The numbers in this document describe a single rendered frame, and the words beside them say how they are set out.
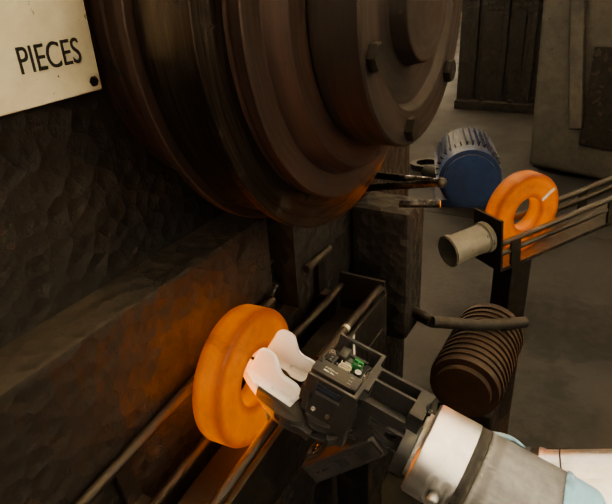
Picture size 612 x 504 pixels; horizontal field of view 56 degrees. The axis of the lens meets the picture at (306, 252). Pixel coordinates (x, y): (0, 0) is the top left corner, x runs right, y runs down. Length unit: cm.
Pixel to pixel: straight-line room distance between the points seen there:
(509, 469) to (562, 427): 119
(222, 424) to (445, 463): 22
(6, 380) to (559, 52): 315
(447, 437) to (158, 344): 29
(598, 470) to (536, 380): 116
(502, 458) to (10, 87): 50
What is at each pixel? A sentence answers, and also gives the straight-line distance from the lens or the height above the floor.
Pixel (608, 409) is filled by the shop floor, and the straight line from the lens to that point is 184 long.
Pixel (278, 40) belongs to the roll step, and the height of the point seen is 110.
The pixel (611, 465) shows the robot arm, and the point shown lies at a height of 65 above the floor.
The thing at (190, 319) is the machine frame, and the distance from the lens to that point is 64.
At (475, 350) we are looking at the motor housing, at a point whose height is 53.
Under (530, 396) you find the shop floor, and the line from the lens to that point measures 182.
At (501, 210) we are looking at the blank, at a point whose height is 73.
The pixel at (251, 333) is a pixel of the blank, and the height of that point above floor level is 81.
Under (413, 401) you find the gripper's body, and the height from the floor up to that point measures 78.
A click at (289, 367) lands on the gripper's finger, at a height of 76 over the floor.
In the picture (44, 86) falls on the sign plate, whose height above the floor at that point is 107.
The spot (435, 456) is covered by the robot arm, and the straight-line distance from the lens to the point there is 55.
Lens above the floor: 115
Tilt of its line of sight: 27 degrees down
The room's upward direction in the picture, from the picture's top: 4 degrees counter-clockwise
